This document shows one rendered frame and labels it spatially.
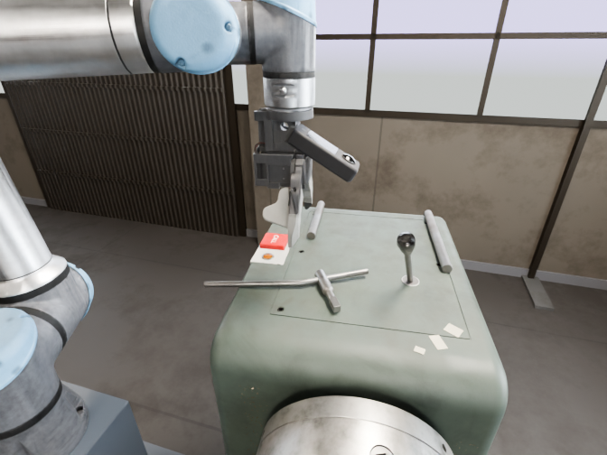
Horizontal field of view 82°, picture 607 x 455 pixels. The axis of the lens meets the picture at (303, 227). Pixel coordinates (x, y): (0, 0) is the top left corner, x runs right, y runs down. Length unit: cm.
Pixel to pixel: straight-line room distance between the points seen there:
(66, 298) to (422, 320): 63
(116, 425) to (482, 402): 62
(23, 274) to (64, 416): 24
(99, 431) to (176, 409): 140
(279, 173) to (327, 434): 37
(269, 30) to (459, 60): 232
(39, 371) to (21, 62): 43
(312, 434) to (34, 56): 53
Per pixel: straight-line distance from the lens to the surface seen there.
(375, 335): 62
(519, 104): 285
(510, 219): 313
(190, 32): 36
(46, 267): 73
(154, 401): 222
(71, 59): 42
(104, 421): 79
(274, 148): 55
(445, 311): 70
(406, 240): 61
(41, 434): 73
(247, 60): 52
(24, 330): 65
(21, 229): 70
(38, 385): 69
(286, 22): 51
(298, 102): 51
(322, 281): 69
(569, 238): 331
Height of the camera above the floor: 169
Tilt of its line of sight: 28 degrees down
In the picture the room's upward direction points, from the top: straight up
